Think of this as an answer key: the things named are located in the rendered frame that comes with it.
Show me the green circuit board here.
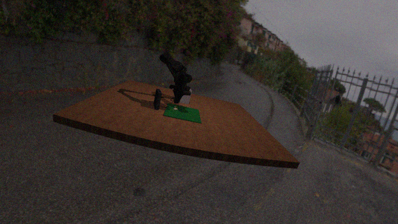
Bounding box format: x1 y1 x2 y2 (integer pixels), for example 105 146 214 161
164 103 201 123

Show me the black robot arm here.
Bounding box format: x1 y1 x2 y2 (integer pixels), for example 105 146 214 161
159 52 192 85

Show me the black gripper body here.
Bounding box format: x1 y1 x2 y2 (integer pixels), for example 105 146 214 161
169 79 191 95

